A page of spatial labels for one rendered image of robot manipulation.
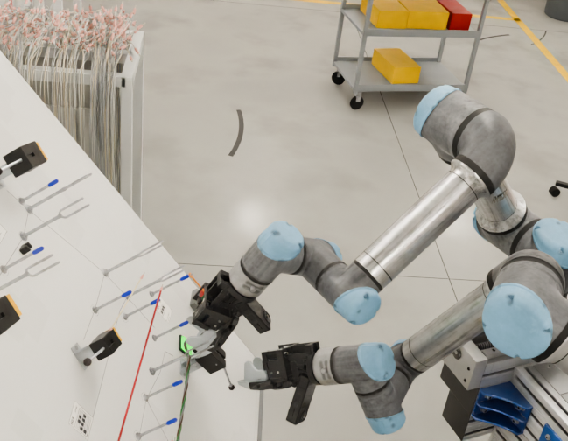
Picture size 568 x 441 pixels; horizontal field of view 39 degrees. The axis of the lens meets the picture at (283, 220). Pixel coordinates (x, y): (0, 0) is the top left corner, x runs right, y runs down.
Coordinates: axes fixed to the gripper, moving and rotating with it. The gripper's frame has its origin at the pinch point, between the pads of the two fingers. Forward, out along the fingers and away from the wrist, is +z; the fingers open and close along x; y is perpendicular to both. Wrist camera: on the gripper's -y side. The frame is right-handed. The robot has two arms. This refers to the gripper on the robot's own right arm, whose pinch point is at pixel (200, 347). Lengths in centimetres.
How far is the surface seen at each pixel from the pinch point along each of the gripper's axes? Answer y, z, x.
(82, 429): 24.1, -3.5, 30.2
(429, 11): -181, 16, -378
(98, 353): 26.0, -10.9, 20.4
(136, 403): 12.6, 1.9, 17.5
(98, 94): 31, 2, -75
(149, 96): -50, 158, -358
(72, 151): 37.2, -9.4, -31.1
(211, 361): -2.9, 0.8, 2.1
